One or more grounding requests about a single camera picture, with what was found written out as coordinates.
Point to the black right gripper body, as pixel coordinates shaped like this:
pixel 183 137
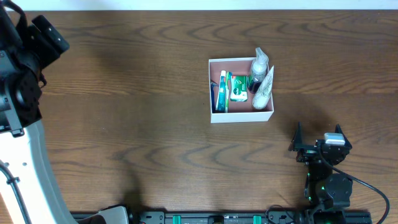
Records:
pixel 311 149

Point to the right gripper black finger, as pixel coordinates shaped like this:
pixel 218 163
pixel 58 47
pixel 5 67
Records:
pixel 339 131
pixel 297 142

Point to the white lotion tube leaf print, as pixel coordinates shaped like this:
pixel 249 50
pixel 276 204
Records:
pixel 263 94

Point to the green soap bar package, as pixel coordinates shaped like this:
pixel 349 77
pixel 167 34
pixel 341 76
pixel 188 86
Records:
pixel 239 91

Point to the teal toothpaste tube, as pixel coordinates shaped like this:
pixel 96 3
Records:
pixel 221 101

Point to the clear foam soap pump bottle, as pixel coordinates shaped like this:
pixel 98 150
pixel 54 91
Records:
pixel 258 71

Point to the green white toothbrush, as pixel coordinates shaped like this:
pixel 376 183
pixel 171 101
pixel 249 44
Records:
pixel 228 77

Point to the blue razor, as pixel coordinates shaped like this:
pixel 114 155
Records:
pixel 212 95

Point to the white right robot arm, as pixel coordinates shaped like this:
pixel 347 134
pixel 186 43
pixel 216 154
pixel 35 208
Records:
pixel 327 188

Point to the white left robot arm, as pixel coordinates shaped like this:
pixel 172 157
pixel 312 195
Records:
pixel 28 186

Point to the white box pink interior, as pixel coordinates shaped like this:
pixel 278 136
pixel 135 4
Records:
pixel 238 111

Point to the black mounting rail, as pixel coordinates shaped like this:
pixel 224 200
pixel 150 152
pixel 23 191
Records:
pixel 272 216

